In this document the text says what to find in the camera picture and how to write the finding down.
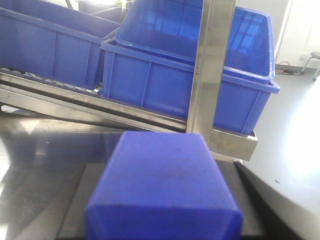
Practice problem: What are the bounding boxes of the blue bottle-shaped part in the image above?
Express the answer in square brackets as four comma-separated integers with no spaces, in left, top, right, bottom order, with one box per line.
[85,131,243,240]

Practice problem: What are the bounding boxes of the nested blue plastic bin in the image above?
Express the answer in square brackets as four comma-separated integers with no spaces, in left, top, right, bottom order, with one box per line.
[115,0,275,84]

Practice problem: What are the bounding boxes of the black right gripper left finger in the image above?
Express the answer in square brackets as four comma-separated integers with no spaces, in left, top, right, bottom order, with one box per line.
[56,162,105,240]

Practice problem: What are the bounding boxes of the stainless steel shelf rack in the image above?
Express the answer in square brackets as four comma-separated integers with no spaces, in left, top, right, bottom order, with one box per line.
[0,0,258,161]

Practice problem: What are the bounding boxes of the blue plastic bin left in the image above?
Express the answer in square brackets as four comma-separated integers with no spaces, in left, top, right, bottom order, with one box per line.
[0,0,120,90]

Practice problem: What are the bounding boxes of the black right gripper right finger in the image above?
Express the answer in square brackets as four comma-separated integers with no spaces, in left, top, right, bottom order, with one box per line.
[217,159,305,240]

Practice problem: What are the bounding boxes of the blue plastic bin right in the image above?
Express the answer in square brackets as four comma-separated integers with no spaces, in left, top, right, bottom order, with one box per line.
[100,40,281,135]

